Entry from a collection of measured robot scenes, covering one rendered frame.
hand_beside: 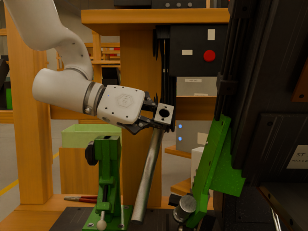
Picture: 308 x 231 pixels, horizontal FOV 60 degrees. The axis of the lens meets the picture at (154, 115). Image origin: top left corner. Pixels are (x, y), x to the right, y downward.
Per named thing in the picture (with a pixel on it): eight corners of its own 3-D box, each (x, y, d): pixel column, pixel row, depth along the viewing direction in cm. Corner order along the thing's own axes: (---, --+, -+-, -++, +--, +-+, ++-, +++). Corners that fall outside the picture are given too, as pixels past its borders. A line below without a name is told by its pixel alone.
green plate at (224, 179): (233, 221, 56) (266, 127, 53) (196, 211, 56) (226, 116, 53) (222, 196, 68) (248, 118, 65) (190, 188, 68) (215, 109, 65)
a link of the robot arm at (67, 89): (95, 98, 73) (82, 120, 67) (49, 85, 74) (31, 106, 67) (96, 73, 68) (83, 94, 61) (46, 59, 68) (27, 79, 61)
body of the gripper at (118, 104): (89, 107, 61) (136, 120, 61) (104, 75, 67) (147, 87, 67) (90, 124, 67) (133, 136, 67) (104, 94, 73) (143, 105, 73)
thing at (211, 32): (227, 76, 78) (229, 23, 76) (169, 76, 79) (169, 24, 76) (219, 76, 90) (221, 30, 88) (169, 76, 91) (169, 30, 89)
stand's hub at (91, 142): (93, 169, 78) (92, 144, 77) (83, 169, 78) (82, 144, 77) (100, 161, 85) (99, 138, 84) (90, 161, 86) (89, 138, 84)
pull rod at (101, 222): (105, 233, 73) (105, 213, 72) (95, 232, 73) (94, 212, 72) (109, 222, 78) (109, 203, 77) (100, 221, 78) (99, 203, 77)
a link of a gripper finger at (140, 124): (138, 124, 63) (165, 132, 63) (141, 113, 65) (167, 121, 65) (136, 131, 65) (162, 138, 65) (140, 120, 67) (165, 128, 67)
